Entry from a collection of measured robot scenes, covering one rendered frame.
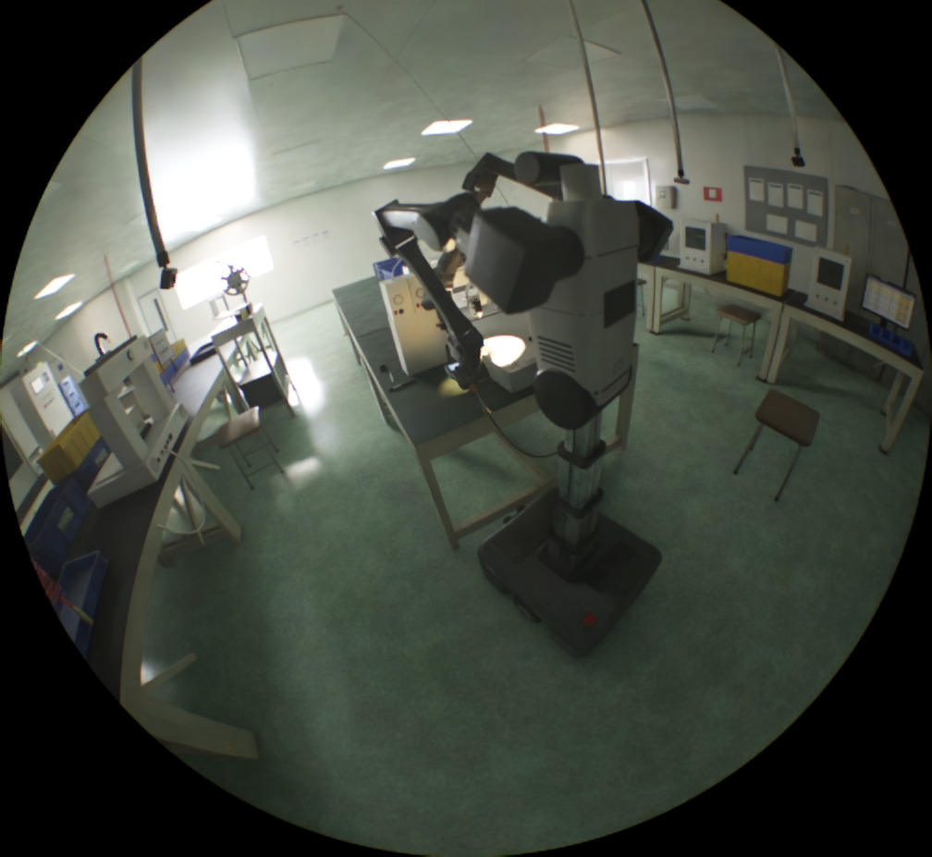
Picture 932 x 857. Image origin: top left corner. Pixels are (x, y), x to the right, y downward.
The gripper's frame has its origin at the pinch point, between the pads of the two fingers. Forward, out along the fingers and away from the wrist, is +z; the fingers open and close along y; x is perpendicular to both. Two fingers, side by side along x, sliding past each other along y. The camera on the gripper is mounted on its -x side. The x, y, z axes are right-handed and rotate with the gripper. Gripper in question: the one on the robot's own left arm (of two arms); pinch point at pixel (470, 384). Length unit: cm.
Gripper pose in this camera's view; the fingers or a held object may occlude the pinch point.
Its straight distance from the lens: 118.0
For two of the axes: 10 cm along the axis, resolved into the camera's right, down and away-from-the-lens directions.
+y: -9.2, 3.2, -2.2
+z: -0.3, 5.1, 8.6
